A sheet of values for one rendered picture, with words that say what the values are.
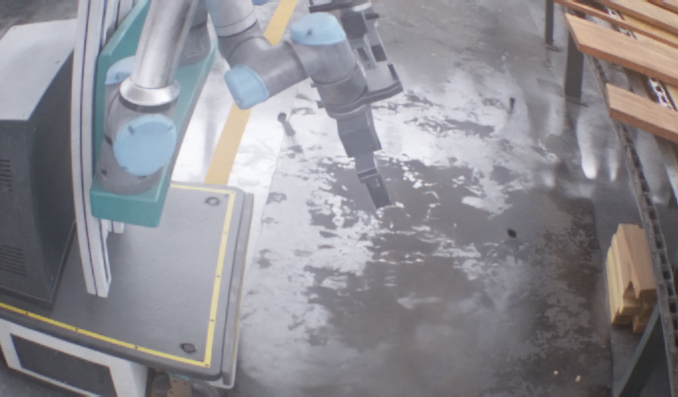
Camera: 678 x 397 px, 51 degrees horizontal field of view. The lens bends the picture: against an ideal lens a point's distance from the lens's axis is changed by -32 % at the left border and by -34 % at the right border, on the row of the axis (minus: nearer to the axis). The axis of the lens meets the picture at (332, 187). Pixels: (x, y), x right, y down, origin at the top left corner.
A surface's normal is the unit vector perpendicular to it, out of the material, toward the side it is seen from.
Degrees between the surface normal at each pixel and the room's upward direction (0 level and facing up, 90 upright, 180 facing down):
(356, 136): 97
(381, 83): 25
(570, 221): 0
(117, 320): 0
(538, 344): 0
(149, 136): 98
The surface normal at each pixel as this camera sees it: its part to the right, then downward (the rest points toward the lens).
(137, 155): 0.33, 0.64
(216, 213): 0.08, -0.83
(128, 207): -0.04, 0.54
